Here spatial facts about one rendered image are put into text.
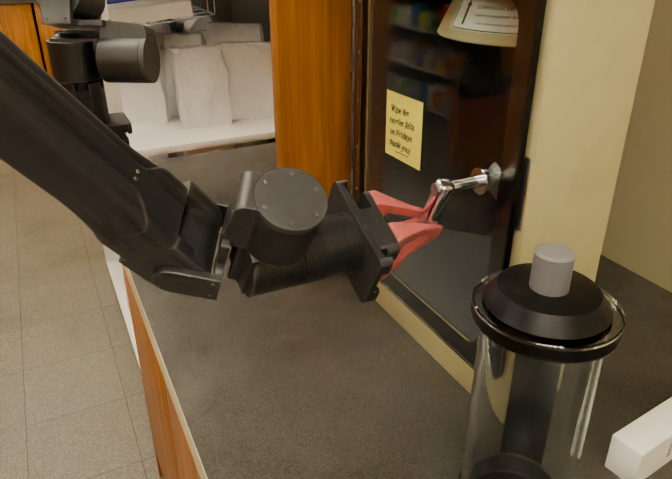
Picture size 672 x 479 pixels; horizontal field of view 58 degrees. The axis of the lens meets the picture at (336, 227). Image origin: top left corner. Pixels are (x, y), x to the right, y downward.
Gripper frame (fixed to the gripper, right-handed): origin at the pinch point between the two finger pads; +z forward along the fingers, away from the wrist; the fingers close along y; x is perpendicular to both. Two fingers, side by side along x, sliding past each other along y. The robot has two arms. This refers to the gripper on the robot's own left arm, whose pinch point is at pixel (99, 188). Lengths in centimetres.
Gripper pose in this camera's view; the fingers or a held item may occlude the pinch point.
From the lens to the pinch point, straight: 88.8
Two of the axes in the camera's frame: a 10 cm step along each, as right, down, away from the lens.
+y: 8.9, -2.0, 4.0
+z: 0.1, 9.0, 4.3
